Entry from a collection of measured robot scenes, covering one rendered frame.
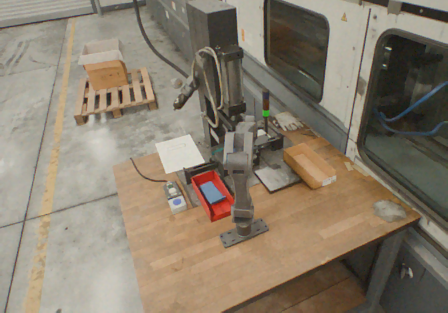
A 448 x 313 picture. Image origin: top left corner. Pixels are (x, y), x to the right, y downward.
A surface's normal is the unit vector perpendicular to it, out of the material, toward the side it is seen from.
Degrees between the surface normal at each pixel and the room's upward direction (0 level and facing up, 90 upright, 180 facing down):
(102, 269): 0
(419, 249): 33
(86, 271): 0
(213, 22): 90
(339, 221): 0
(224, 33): 90
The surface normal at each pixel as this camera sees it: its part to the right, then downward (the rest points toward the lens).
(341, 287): -0.08, -0.81
